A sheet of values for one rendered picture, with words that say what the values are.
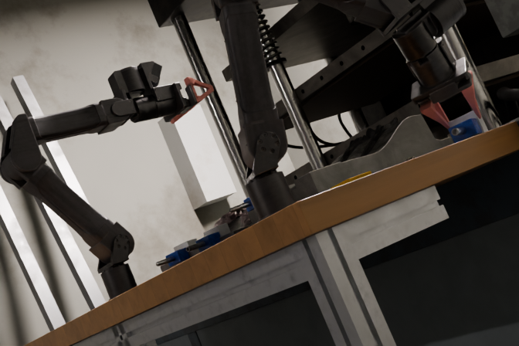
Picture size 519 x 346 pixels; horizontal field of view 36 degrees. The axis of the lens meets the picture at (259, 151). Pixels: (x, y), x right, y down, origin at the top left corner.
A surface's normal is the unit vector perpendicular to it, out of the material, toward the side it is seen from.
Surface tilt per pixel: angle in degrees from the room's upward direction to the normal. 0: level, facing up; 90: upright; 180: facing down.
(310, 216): 90
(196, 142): 90
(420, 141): 90
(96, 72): 90
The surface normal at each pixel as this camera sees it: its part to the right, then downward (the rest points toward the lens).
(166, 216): 0.52, -0.34
